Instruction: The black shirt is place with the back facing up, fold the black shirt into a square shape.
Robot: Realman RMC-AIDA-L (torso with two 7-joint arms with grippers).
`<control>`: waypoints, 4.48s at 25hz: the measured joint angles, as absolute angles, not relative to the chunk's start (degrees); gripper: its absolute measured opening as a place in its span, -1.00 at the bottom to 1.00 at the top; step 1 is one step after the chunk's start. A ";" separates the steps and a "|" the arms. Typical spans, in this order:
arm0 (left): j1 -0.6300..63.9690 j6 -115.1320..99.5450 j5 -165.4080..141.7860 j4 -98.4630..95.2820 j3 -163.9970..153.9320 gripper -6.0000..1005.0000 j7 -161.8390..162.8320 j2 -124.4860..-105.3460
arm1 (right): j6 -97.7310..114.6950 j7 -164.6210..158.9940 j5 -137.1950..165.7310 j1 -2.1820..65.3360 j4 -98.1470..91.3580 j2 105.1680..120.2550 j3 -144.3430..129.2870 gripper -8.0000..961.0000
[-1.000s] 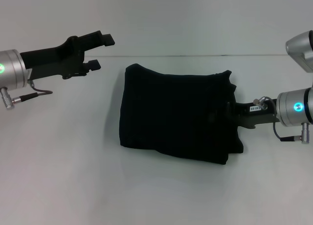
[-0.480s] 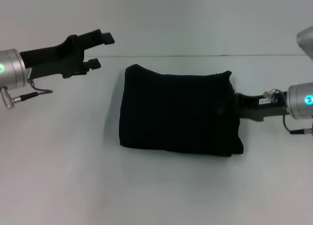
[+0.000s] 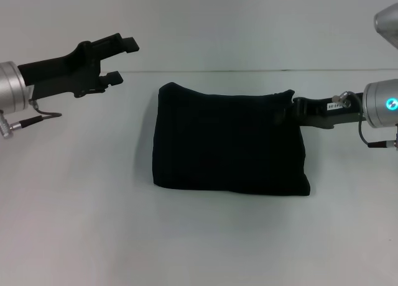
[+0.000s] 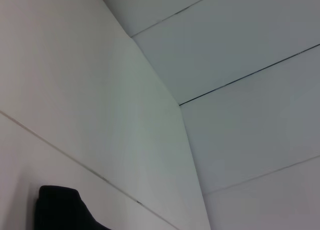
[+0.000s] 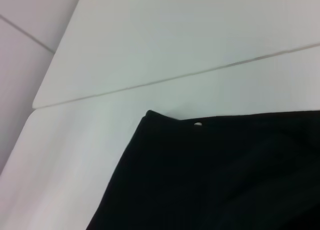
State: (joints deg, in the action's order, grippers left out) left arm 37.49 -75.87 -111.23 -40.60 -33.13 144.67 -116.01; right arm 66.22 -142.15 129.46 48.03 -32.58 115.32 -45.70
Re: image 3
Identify black t-shirt with white print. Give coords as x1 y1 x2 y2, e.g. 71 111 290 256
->
152 81 311 198

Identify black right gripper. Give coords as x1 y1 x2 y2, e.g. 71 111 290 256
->
273 92 365 130

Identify grey right wrist cable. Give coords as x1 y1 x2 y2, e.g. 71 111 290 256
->
331 91 397 149

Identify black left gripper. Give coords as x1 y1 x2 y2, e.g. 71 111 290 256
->
17 32 140 99

